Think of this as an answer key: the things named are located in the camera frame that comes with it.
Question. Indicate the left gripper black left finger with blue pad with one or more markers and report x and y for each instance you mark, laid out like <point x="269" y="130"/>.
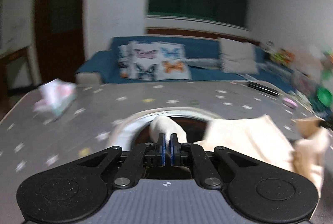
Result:
<point x="155" y="153"/>

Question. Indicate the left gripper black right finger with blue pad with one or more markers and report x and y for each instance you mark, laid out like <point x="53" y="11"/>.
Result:
<point x="179" y="155"/>

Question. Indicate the cream garment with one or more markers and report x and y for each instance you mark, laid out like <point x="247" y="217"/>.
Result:
<point x="261" y="139"/>

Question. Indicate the round induction cooktop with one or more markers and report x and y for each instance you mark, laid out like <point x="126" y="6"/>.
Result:
<point x="159" y="120"/>

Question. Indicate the large butterfly pillow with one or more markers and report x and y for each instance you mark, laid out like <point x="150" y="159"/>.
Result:
<point x="158" y="61"/>

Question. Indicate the black remote bar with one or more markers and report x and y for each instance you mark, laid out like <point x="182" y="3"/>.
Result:
<point x="263" y="89"/>

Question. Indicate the blue sofa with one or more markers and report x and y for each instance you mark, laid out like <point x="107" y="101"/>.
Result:
<point x="202" y="55"/>

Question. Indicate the small butterfly pillow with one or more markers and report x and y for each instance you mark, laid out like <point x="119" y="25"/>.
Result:
<point x="124" y="60"/>

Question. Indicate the white cushion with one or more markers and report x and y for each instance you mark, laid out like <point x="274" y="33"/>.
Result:
<point x="237" y="57"/>

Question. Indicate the tissue pack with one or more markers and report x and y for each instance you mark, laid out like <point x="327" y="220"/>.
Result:
<point x="56" y="98"/>

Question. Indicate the pink small object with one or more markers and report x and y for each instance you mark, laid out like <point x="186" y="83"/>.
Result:
<point x="289" y="103"/>

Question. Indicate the grey star-patterned tablecloth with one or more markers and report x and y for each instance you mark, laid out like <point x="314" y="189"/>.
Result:
<point x="63" y="172"/>

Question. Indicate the colourful plush toys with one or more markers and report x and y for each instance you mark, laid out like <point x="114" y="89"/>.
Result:
<point x="283" y="57"/>

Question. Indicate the green plastic bowl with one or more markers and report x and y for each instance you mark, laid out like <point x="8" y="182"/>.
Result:
<point x="324" y="96"/>

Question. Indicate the dark wooden door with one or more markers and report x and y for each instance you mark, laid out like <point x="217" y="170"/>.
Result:
<point x="59" y="38"/>

